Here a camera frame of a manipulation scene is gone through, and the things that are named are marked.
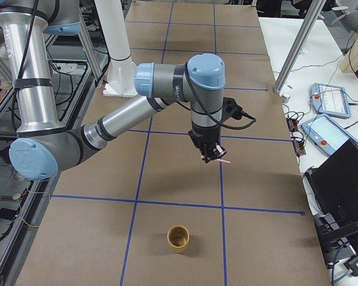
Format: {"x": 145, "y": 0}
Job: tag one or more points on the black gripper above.
{"x": 205, "y": 135}

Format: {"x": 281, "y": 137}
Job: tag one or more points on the pink chopstick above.
{"x": 223, "y": 161}

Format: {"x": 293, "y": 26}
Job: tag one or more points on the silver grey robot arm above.
{"x": 45, "y": 144}

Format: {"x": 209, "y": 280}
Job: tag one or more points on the yellow wooden cup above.
{"x": 178, "y": 238}

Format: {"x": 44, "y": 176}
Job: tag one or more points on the small metal cylinder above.
{"x": 285, "y": 98}

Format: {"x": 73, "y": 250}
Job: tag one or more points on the blue teach pendant near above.
{"x": 326, "y": 133}

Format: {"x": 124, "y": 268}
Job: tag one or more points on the blue teach pendant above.
{"x": 326, "y": 133}
{"x": 330, "y": 99}

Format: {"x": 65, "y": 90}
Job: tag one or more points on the blue teach pendant far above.
{"x": 330, "y": 99}

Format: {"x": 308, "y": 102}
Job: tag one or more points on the black monitor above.
{"x": 335, "y": 187}

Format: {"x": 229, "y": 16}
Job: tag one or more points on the white camera pole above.
{"x": 120, "y": 74}

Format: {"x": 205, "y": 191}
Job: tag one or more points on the aluminium frame post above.
{"x": 301, "y": 37}

